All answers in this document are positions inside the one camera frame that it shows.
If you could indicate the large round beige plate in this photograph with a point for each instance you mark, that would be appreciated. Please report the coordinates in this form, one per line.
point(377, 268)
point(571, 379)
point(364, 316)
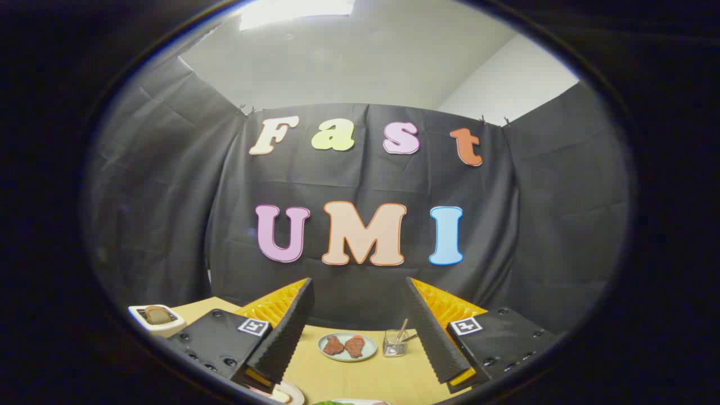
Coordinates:
point(297, 395)

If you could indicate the brown crust toast slice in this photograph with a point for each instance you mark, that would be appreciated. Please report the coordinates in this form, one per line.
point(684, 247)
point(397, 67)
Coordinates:
point(153, 314)

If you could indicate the pale green oval plate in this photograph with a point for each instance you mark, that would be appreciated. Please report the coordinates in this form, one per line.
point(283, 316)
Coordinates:
point(368, 349)

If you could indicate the green lettuce leaf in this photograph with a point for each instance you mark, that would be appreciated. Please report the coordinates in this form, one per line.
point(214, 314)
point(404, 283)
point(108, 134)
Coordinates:
point(325, 403)

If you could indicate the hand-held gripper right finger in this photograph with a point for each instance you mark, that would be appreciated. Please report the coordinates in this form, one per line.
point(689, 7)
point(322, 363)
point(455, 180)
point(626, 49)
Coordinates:
point(430, 332)

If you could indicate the white toaster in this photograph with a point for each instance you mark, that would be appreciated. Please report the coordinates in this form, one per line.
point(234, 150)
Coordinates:
point(169, 326)

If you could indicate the wooden stick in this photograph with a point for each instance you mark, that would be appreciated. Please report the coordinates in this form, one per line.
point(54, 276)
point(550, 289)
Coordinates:
point(402, 329)

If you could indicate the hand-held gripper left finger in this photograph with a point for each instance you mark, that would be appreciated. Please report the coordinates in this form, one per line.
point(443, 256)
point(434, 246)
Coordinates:
point(287, 332)

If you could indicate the small white plate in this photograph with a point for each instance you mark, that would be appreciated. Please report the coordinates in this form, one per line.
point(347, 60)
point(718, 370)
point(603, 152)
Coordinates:
point(363, 402)

